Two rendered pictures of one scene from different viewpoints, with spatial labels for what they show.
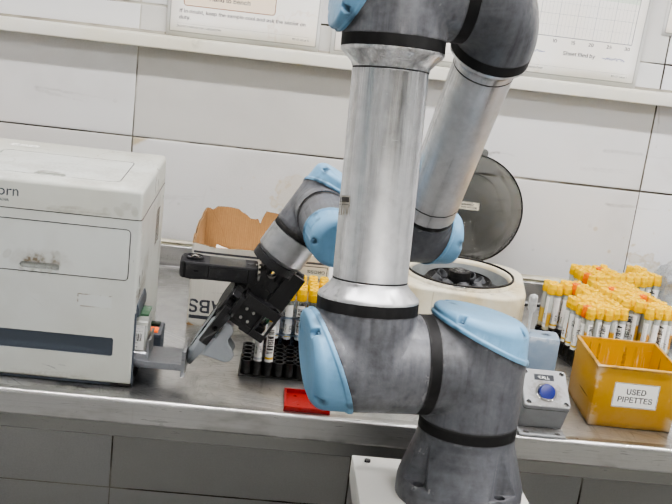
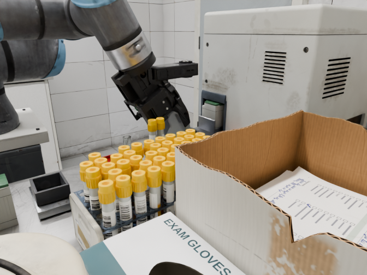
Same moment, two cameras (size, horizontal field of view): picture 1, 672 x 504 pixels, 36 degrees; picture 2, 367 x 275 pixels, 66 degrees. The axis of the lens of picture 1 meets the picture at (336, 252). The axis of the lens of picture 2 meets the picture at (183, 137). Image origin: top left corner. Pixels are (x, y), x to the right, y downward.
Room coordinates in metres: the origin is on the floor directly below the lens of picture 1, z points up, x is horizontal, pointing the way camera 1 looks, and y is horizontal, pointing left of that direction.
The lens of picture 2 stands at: (1.96, -0.13, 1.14)
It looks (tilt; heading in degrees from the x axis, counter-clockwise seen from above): 20 degrees down; 147
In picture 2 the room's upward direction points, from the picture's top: straight up
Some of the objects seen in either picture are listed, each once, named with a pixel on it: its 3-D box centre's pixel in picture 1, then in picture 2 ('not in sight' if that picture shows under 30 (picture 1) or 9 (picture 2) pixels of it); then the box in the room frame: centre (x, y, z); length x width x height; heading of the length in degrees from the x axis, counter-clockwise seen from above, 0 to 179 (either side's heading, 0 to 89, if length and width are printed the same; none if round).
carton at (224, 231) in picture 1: (260, 267); (351, 227); (1.85, 0.14, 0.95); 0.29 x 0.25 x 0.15; 4
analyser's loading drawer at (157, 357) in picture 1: (119, 346); (220, 124); (1.45, 0.31, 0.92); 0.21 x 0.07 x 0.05; 94
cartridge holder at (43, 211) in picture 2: not in sight; (51, 191); (1.51, -0.09, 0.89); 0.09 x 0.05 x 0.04; 2
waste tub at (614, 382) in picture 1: (622, 382); not in sight; (1.54, -0.48, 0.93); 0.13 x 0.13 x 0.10; 3
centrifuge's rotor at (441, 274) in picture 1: (457, 286); not in sight; (1.83, -0.23, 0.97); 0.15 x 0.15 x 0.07
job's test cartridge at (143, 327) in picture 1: (135, 331); (214, 115); (1.45, 0.28, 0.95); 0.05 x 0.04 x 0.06; 4
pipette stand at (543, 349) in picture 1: (522, 361); not in sight; (1.59, -0.32, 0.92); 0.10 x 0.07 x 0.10; 89
